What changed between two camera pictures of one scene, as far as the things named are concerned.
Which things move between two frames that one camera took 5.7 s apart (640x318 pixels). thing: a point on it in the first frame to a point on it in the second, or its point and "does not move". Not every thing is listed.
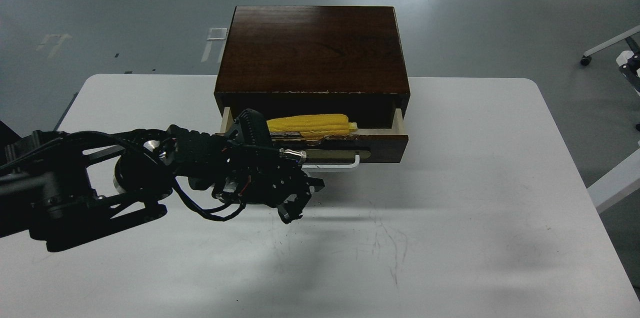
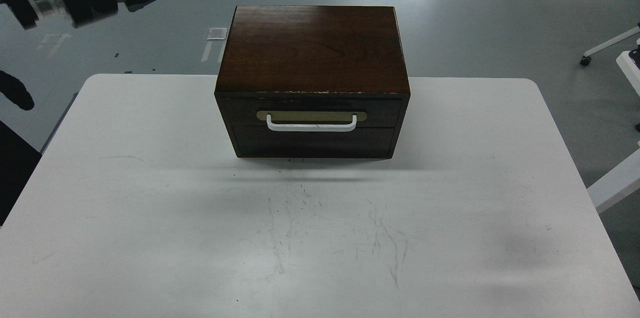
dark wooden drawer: x=381 y=145 to x=312 y=114
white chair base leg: x=586 y=59 does not move
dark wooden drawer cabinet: x=288 y=60 does not move
